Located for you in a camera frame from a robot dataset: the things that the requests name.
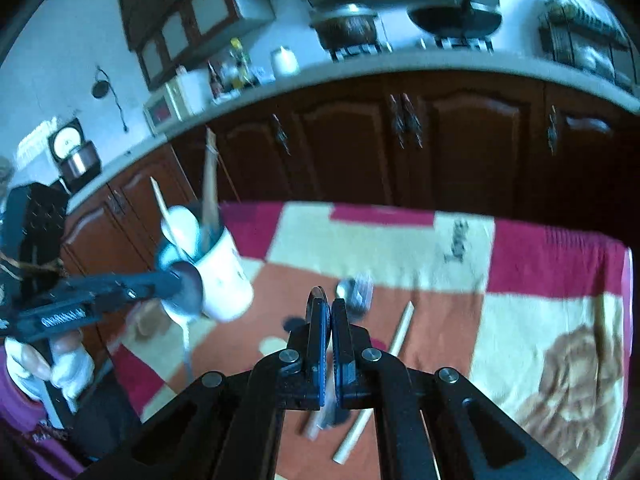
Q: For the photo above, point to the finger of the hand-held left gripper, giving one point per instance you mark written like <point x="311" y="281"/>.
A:
<point x="145" y="292"/>
<point x="115" y="280"/>

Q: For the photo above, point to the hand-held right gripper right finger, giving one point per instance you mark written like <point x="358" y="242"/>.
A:
<point x="342" y="360"/>

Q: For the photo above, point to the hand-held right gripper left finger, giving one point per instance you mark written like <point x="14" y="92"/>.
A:
<point x="317" y="355"/>

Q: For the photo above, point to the white ceramic spoon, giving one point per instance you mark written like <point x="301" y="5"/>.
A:
<point x="181" y="227"/>

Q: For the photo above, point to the white cup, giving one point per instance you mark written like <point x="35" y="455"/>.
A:
<point x="222" y="280"/>

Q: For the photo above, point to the person's left hand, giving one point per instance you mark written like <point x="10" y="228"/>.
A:
<point x="75" y="367"/>

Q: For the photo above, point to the metal fork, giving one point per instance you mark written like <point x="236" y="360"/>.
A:
<point x="361" y="292"/>

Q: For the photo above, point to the metal rice cooker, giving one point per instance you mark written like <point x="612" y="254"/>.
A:
<point x="80" y="162"/>

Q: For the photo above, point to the dial kitchen scale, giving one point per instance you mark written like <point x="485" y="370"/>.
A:
<point x="65" y="142"/>

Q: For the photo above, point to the brown cabinet door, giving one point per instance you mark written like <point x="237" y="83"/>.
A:
<point x="590" y="160"/>
<point x="250" y="160"/>
<point x="345" y="150"/>
<point x="135" y="185"/>
<point x="475" y="150"/>

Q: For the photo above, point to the red and cream printed blanket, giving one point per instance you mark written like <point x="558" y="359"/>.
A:
<point x="450" y="320"/>

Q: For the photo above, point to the person's dark clothing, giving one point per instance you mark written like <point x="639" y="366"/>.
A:
<point x="105" y="425"/>

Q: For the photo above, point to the black hanging ladle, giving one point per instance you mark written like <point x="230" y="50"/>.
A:
<point x="100" y="89"/>

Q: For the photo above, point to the person's purple shirt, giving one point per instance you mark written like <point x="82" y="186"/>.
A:
<point x="25" y="425"/>

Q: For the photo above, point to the cream microwave oven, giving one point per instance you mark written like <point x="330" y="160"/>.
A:
<point x="165" y="107"/>

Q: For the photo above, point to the dark bottle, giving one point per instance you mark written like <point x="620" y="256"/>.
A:
<point x="216" y="85"/>

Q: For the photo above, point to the yellow bottle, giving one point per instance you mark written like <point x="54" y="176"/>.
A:
<point x="240" y="67"/>

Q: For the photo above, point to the white jar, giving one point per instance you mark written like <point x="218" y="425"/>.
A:
<point x="284" y="62"/>

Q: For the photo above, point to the dark cooking pot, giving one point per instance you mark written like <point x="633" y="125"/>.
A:
<point x="347" y="27"/>

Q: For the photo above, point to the gas stove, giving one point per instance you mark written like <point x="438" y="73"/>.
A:
<point x="455" y="44"/>

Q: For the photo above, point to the black wok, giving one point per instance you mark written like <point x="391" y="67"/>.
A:
<point x="450" y="17"/>

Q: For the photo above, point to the brown wall cabinets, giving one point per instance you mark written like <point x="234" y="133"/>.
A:
<point x="200" y="15"/>

